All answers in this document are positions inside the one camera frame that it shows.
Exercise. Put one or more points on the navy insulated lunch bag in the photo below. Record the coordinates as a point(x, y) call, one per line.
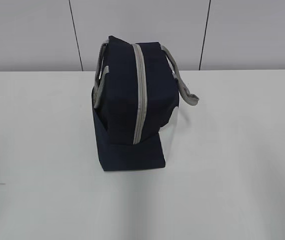
point(135, 100)

